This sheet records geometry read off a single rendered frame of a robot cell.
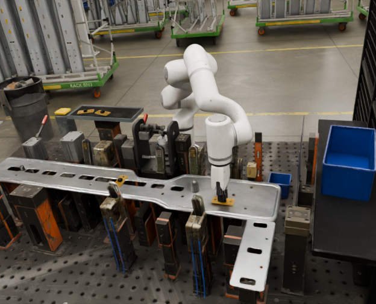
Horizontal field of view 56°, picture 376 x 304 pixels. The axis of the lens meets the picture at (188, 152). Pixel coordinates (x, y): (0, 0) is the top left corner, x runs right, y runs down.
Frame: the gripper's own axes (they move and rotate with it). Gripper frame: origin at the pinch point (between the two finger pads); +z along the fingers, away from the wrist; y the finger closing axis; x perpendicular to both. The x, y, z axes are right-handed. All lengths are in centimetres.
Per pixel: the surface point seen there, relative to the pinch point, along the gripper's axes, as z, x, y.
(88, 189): 3, -58, 3
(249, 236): 3.3, 12.8, 15.5
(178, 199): 3.3, -17.3, 1.7
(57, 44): 28, -339, -345
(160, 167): 2.1, -32.4, -16.9
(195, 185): -0.2, -11.8, -3.8
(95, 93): 94, -275, -319
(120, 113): -13, -61, -38
